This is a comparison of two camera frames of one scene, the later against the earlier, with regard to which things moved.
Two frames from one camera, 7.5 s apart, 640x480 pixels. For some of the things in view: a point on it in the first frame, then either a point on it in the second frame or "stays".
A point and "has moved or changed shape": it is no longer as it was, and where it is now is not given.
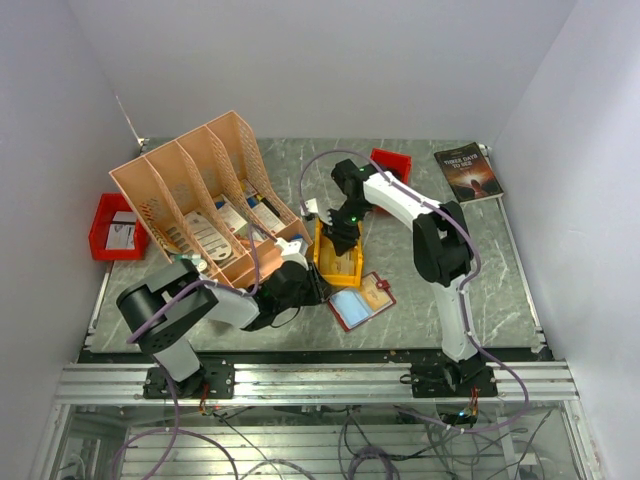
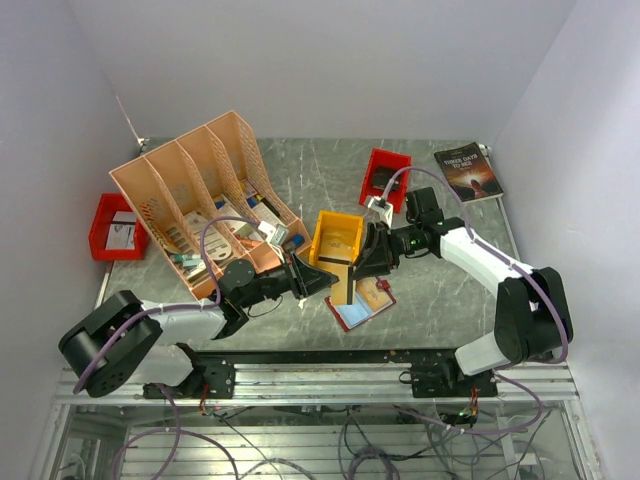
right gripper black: x=342 y=239 to x=375 y=256
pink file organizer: x=211 y=198 stays
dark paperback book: x=468 y=173 stays
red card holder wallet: x=356 y=306 stays
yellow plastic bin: x=338 y=270 has moved or changed shape
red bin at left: x=100 y=227 stays
